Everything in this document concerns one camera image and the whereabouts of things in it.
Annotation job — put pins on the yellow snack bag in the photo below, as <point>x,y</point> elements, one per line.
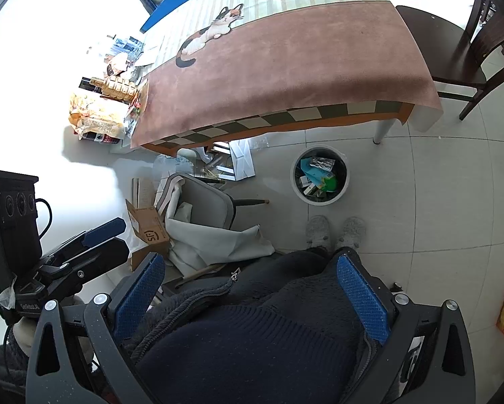
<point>96,113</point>

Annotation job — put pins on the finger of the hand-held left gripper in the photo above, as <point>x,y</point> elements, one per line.
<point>104,229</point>
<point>104,254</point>

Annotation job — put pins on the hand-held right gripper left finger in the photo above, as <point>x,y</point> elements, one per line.
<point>140,294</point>

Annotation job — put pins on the person's dark clothing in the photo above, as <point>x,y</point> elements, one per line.
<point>256,345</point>

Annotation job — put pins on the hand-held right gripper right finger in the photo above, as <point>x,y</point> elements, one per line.
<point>361,298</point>

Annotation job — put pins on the person's left forearm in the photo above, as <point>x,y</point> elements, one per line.
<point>18,332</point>

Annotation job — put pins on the table with cat tablecloth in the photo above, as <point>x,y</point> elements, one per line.
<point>298,50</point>

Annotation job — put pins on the grey fluffy slipper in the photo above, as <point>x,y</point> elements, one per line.
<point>352,232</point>
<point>319,231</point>

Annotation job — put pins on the white trash bin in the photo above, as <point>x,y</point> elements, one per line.
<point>340,195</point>

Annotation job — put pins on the grey upholstered chair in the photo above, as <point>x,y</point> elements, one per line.
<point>205,202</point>

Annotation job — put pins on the brown cardboard box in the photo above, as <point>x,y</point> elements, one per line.
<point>148,227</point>

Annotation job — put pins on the dark wooden chair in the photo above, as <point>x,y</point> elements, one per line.
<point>445,46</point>

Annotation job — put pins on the white cloth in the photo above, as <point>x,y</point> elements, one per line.
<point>209,244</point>

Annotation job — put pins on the blue board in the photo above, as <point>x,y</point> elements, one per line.
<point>172,4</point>

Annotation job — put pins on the gold patterned box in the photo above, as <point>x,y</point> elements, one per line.
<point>119,89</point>

